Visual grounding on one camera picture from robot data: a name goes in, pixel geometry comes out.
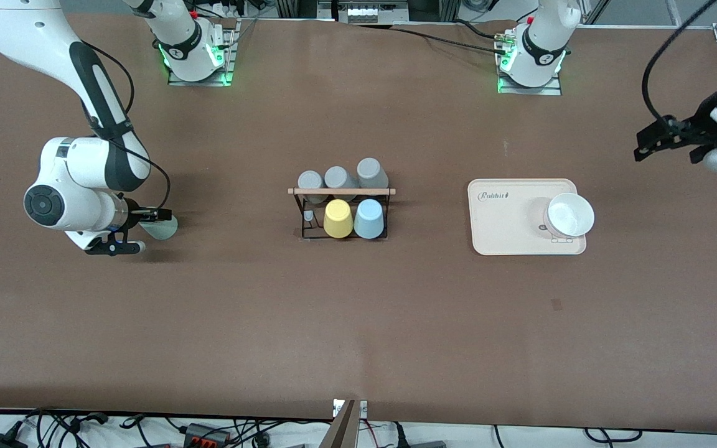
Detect pale green plastic cup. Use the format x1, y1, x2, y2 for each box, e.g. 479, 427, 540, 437
141, 215, 179, 241

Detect light blue plastic cup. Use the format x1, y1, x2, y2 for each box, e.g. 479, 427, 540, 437
354, 198, 385, 240

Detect white bowl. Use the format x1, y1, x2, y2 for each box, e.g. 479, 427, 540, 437
544, 193, 596, 240

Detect grey plastic cup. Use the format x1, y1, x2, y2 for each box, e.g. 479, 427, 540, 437
324, 166, 360, 200
298, 170, 328, 205
357, 157, 390, 190

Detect yellow plastic cup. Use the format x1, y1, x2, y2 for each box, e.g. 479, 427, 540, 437
324, 199, 354, 239

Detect beige rectangular tray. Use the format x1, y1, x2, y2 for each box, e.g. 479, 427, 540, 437
467, 179, 587, 256

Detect black power strip orange switches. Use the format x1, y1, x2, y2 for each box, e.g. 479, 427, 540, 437
183, 423, 233, 447

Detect grey socket strip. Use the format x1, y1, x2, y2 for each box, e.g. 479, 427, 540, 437
337, 0, 410, 24

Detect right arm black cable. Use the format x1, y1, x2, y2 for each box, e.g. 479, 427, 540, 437
78, 40, 172, 215

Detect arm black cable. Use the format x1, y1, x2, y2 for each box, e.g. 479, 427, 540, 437
78, 40, 172, 215
642, 0, 717, 122

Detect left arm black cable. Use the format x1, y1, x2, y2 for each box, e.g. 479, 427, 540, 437
642, 0, 717, 122

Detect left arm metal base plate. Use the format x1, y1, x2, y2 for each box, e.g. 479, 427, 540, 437
497, 28, 563, 96

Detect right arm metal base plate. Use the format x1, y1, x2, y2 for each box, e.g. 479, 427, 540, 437
167, 19, 236, 87

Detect black wire rack wooden bar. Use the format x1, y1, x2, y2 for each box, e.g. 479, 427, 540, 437
288, 187, 396, 241

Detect short black table cable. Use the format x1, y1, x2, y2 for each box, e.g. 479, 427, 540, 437
455, 19, 502, 41

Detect tangled black floor cable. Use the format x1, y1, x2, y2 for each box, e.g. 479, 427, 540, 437
0, 408, 110, 448

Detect long black table cable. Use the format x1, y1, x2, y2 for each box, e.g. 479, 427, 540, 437
354, 24, 508, 55

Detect white pole bracket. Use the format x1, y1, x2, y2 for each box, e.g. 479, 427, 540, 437
333, 399, 368, 419

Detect aluminium camera pole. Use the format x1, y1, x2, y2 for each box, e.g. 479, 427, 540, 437
318, 400, 359, 448

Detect looped black floor cable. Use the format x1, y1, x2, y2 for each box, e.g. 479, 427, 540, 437
584, 427, 644, 444

